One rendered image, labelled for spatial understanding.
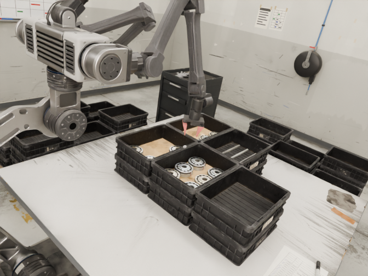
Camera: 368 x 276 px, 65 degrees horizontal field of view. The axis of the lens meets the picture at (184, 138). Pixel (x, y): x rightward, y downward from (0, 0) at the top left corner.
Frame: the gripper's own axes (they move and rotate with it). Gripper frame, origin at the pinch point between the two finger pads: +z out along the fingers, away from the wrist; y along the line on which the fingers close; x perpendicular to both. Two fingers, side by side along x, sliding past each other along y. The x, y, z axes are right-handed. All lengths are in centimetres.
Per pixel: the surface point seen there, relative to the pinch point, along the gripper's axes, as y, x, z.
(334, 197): -100, -8, 34
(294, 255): -54, 41, 36
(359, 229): -186, -63, 103
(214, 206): -10.4, 38.5, 14.0
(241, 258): -25, 48, 33
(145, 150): 21.9, -18.3, 23.6
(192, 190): -1.5, 29.4, 14.0
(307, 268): -57, 48, 36
